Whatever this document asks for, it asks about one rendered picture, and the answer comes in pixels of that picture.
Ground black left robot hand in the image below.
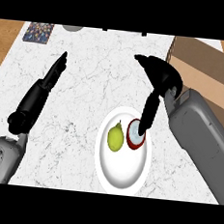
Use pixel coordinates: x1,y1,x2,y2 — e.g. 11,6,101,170
5,45,70,140

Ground white round plate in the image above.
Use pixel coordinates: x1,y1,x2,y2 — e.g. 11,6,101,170
90,103,156,199

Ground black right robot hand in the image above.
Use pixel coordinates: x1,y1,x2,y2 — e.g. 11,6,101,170
126,53,187,140

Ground brown cardboard box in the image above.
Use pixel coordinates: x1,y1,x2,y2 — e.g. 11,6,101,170
158,35,224,142

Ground green pear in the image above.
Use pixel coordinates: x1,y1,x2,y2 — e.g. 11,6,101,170
105,119,126,154

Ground red can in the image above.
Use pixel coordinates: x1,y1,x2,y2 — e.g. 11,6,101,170
125,117,148,152

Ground grey round bowl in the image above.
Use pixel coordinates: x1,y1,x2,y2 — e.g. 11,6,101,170
61,25,84,34

